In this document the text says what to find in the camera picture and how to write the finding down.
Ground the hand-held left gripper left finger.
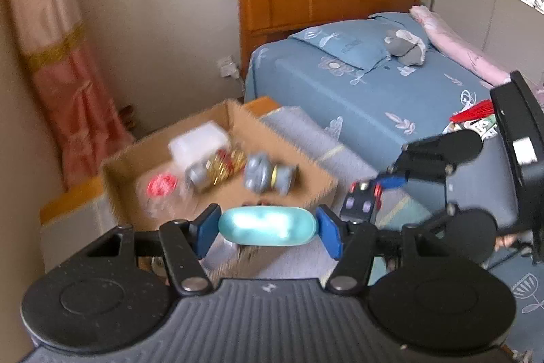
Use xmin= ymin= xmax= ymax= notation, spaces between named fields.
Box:
xmin=87 ymin=203 xmax=222 ymax=298

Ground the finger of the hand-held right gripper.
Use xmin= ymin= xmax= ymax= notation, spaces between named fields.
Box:
xmin=377 ymin=134 xmax=454 ymax=190
xmin=419 ymin=202 xmax=464 ymax=238

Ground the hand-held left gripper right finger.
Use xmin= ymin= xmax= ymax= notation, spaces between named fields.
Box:
xmin=317 ymin=205 xmax=443 ymax=297

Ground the teal oval toy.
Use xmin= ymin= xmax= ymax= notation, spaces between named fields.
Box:
xmin=218 ymin=205 xmax=318 ymax=247

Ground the gold foil item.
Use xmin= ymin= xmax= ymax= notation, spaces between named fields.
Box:
xmin=185 ymin=148 xmax=246 ymax=193

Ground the cotton swab box green label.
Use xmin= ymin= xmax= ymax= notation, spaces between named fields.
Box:
xmin=169 ymin=124 xmax=228 ymax=168

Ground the brown cardboard box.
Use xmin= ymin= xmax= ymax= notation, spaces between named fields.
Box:
xmin=101 ymin=99 xmax=340 ymax=281

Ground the person's right hand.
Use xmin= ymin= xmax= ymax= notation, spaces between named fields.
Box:
xmin=495 ymin=234 xmax=528 ymax=251

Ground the grey yellow round toy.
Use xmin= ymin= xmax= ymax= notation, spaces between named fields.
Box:
xmin=271 ymin=164 xmax=295 ymax=194

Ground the red packet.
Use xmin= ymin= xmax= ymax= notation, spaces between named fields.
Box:
xmin=449 ymin=99 xmax=496 ymax=124

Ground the bed with blue floral sheet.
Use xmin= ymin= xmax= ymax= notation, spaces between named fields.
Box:
xmin=244 ymin=11 xmax=544 ymax=351

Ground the grey plush toy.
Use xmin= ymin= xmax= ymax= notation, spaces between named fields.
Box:
xmin=384 ymin=29 xmax=427 ymax=68

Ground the blue floral pillow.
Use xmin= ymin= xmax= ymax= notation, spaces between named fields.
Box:
xmin=288 ymin=12 xmax=426 ymax=71

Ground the pink quilt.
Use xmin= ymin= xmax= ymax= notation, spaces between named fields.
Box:
xmin=409 ymin=5 xmax=544 ymax=109

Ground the white wardrobe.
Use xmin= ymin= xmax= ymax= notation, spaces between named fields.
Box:
xmin=427 ymin=0 xmax=544 ymax=85

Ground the pink curtain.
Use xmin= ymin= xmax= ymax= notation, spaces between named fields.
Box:
xmin=2 ymin=0 xmax=137 ymax=192

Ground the white wall socket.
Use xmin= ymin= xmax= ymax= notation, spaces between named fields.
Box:
xmin=217 ymin=54 xmax=241 ymax=80

